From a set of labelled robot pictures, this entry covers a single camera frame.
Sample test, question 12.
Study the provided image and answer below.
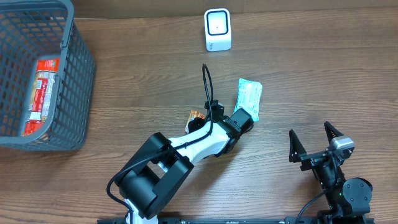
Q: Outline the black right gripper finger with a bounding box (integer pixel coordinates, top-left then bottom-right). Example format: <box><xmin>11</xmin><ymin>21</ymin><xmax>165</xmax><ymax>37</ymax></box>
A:
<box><xmin>289</xmin><ymin>129</ymin><xmax>307</xmax><ymax>162</ymax></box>
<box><xmin>324</xmin><ymin>121</ymin><xmax>343</xmax><ymax>143</ymax></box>

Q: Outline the teal wet wipes pack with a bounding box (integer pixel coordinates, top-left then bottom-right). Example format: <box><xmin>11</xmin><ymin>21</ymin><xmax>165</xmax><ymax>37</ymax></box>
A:
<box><xmin>234</xmin><ymin>78</ymin><xmax>263</xmax><ymax>122</ymax></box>

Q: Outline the orange Kleenex tissue pack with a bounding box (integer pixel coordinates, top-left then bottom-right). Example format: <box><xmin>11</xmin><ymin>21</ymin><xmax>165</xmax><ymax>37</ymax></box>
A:
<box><xmin>185</xmin><ymin>110</ymin><xmax>206</xmax><ymax>134</ymax></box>

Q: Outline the orange red noodle packet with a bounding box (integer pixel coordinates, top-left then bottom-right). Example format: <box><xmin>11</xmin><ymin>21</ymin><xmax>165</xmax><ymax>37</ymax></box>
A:
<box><xmin>22</xmin><ymin>58</ymin><xmax>60</xmax><ymax>136</ymax></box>

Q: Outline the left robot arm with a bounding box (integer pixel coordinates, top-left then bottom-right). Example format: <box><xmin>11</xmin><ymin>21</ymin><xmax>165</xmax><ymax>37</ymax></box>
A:
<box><xmin>112</xmin><ymin>100</ymin><xmax>254</xmax><ymax>223</ymax></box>

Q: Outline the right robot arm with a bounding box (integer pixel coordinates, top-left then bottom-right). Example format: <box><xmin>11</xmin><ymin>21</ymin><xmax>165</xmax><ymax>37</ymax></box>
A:
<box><xmin>289</xmin><ymin>121</ymin><xmax>374</xmax><ymax>223</ymax></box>

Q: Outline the white barcode scanner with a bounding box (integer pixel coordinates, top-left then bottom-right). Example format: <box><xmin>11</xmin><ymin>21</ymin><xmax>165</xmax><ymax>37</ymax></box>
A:
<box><xmin>203</xmin><ymin>8</ymin><xmax>232</xmax><ymax>52</ymax></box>

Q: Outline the grey plastic mesh basket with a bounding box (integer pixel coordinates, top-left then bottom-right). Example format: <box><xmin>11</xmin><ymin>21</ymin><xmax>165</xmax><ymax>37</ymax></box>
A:
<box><xmin>1</xmin><ymin>0</ymin><xmax>96</xmax><ymax>151</ymax></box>

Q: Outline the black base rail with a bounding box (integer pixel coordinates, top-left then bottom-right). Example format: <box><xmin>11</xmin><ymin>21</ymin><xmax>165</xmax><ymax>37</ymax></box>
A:
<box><xmin>96</xmin><ymin>217</ymin><xmax>376</xmax><ymax>224</ymax></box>

